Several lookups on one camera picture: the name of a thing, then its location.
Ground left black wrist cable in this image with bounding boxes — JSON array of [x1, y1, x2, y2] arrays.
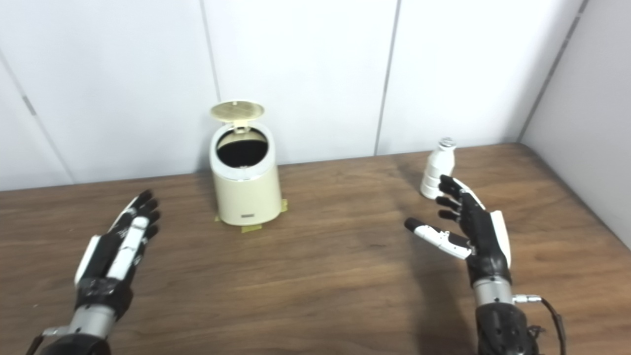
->
[[25, 325, 72, 355]]

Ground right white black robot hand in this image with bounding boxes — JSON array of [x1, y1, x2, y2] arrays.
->
[[404, 175, 513, 289]]

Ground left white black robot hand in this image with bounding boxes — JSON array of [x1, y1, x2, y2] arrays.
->
[[74, 190, 161, 321]]

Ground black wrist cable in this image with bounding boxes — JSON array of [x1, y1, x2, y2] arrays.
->
[[513, 294, 567, 355], [25, 325, 72, 355]]

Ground small white plastic bottle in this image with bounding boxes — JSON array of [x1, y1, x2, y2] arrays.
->
[[420, 137, 457, 200]]

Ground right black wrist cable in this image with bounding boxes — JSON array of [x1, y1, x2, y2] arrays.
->
[[513, 294, 567, 355]]

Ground round cream bin lid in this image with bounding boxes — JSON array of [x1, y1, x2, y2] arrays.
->
[[210, 101, 265, 134]]

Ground cream-colored bin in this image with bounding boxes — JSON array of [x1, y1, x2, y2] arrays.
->
[[209, 101, 282, 226]]

